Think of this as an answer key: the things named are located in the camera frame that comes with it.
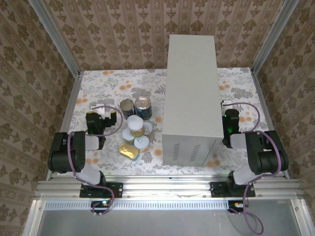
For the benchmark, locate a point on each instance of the orange can with white lid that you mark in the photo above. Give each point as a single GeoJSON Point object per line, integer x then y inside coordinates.
{"type": "Point", "coordinates": [135, 124]}

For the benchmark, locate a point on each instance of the grey metal cabinet counter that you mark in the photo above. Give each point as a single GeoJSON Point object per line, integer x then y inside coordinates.
{"type": "Point", "coordinates": [192, 86]}

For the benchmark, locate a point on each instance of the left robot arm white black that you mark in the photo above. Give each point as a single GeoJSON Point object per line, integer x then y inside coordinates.
{"type": "Point", "coordinates": [61, 152]}

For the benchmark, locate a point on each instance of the small orange fruit label can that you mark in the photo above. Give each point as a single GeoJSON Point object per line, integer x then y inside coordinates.
{"type": "Point", "coordinates": [148, 129]}

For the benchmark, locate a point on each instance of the tall dark navy can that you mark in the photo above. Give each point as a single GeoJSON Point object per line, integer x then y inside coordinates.
{"type": "Point", "coordinates": [126, 110]}

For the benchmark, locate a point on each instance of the tall blue food can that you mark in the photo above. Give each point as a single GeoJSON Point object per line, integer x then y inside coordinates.
{"type": "Point", "coordinates": [144, 111]}

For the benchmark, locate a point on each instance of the small yellow pineapple can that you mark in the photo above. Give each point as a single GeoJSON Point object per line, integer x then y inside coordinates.
{"type": "Point", "coordinates": [141, 143]}

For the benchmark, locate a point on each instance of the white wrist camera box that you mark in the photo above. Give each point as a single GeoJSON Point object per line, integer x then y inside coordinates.
{"type": "Point", "coordinates": [227, 102]}
{"type": "Point", "coordinates": [101, 108]}

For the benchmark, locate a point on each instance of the grey metal lower shelf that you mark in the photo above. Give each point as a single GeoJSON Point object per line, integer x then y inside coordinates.
{"type": "Point", "coordinates": [160, 223]}

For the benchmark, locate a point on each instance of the gold rectangular sardine tin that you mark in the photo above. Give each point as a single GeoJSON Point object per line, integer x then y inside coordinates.
{"type": "Point", "coordinates": [128, 151]}

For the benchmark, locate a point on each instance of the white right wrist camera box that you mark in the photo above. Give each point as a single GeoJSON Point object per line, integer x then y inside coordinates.
{"type": "Point", "coordinates": [227, 102]}

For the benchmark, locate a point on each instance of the aluminium frame post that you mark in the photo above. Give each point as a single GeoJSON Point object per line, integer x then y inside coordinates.
{"type": "Point", "coordinates": [270, 37]}
{"type": "Point", "coordinates": [56, 44]}

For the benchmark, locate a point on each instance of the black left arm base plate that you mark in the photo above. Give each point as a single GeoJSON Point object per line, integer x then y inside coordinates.
{"type": "Point", "coordinates": [118, 189]}

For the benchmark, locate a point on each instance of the small electronics board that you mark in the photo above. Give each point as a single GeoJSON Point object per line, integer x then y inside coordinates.
{"type": "Point", "coordinates": [103, 203]}
{"type": "Point", "coordinates": [237, 205]}

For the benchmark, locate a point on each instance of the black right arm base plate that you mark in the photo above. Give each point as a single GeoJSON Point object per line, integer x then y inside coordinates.
{"type": "Point", "coordinates": [216, 190]}

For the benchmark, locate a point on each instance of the small green label can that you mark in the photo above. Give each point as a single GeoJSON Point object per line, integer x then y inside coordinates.
{"type": "Point", "coordinates": [126, 135]}

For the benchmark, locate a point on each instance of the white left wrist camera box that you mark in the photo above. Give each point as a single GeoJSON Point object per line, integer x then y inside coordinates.
{"type": "Point", "coordinates": [101, 108]}

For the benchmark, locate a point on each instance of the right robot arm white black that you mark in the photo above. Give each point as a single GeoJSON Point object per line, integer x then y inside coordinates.
{"type": "Point", "coordinates": [268, 157]}

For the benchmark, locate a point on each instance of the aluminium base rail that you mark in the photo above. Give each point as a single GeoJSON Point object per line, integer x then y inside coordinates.
{"type": "Point", "coordinates": [167, 189]}

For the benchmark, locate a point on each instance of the floral tablecloth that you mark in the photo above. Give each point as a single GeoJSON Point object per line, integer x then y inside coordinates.
{"type": "Point", "coordinates": [110, 83]}

